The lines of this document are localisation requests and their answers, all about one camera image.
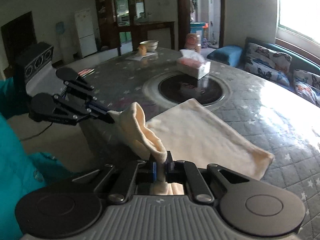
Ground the cream beige garment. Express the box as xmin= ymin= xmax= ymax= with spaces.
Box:
xmin=108 ymin=99 xmax=274 ymax=195

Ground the water dispenser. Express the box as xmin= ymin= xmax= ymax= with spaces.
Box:
xmin=55 ymin=21 xmax=66 ymax=62

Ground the white refrigerator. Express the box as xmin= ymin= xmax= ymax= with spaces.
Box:
xmin=74 ymin=9 xmax=97 ymax=58

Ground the orange cup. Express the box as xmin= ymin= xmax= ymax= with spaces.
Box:
xmin=138 ymin=44 xmax=147 ymax=56

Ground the dark wooden side table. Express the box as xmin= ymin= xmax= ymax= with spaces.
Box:
xmin=116 ymin=20 xmax=176 ymax=55

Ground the white ceramic bowl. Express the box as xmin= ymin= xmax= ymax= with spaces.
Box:
xmin=140 ymin=40 xmax=158 ymax=52

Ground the dark wooden glass cabinet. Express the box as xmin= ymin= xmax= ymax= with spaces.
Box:
xmin=95 ymin=0 xmax=145 ymax=54

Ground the round black induction cooktop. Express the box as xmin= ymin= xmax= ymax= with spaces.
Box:
xmin=158 ymin=74 xmax=224 ymax=105

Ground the white tissue box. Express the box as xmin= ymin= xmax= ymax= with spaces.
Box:
xmin=176 ymin=49 xmax=210 ymax=80

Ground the pink cat thermos jug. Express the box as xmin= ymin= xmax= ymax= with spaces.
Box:
xmin=184 ymin=33 xmax=201 ymax=53

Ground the butterfly print pillow right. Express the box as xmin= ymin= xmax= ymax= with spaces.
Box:
xmin=293 ymin=69 xmax=320 ymax=107

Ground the butterfly print pillow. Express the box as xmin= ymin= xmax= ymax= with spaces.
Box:
xmin=293 ymin=69 xmax=320 ymax=107
xmin=244 ymin=42 xmax=292 ymax=87

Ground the blue plastic storage cart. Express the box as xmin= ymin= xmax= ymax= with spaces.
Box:
xmin=190 ymin=22 xmax=209 ymax=48

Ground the butterfly print pillow left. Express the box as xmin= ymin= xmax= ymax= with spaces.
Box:
xmin=244 ymin=42 xmax=292 ymax=87

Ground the teal sofa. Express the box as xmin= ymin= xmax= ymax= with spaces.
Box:
xmin=242 ymin=37 xmax=319 ymax=106

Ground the blue cushion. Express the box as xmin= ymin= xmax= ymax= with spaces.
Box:
xmin=207 ymin=45 xmax=243 ymax=67

